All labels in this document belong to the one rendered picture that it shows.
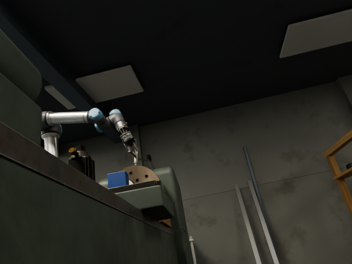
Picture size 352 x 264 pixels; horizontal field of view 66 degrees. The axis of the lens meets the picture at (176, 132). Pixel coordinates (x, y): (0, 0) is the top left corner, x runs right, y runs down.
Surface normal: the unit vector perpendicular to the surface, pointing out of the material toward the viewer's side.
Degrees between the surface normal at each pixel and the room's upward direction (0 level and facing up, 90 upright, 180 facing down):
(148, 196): 90
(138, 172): 90
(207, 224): 90
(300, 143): 90
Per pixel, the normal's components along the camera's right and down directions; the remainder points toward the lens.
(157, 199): -0.09, -0.40
